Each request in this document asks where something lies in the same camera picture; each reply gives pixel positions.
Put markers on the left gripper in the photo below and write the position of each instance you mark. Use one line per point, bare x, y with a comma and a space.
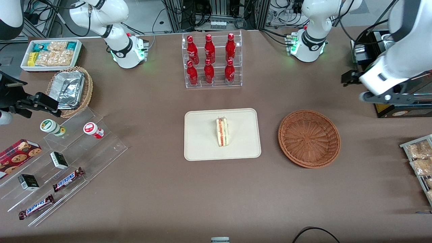
351, 77

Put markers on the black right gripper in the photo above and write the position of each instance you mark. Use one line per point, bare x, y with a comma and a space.
7, 92

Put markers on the triangular sandwich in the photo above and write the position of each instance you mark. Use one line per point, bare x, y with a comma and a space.
222, 133

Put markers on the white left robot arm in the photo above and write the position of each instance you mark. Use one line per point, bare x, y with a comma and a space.
411, 44

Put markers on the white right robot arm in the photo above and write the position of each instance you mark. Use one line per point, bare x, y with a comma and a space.
118, 50

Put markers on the light wicker basket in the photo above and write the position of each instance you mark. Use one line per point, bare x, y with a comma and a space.
88, 87

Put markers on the brown round wicker basket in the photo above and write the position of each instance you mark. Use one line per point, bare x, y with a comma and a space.
308, 138

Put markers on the cream plastic tray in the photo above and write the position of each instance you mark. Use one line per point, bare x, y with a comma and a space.
202, 138

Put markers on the green lid snack cup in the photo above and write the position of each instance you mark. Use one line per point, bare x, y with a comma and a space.
50, 126

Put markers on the aluminium foil container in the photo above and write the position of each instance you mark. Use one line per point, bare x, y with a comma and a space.
69, 89

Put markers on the red lid snack cup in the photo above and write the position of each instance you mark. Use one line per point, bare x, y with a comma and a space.
91, 129

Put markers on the clear bag of crackers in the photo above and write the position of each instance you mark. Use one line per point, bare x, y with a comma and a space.
45, 59
64, 57
57, 46

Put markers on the black hot food display case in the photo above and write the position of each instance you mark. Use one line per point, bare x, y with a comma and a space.
388, 113

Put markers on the yellow snack packet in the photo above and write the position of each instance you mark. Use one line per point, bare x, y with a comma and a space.
31, 59

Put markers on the small black carton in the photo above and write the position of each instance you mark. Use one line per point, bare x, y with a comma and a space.
28, 182
59, 160

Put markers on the white rectangular snack bin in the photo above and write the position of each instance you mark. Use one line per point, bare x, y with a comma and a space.
78, 55

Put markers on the red cookie box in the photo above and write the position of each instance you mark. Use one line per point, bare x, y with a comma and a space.
18, 155

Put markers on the teal snack packet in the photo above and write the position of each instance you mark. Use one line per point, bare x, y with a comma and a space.
71, 46
39, 47

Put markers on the clear acrylic stepped shelf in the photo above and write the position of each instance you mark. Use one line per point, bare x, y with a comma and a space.
101, 152

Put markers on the snickers chocolate bar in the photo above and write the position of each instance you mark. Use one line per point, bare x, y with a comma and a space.
67, 179
36, 207

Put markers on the clear bag of pastry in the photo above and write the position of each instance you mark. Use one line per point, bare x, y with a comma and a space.
420, 150
429, 195
422, 167
428, 183

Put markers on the red cola bottle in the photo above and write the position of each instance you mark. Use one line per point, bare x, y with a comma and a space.
209, 73
209, 49
192, 75
230, 47
192, 50
229, 73

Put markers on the clear acrylic bottle rack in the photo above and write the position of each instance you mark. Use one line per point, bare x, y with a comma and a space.
217, 86

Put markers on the white terminal block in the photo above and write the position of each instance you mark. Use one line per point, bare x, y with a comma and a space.
218, 24

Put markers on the small grey device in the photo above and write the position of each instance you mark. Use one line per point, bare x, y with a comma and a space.
220, 240

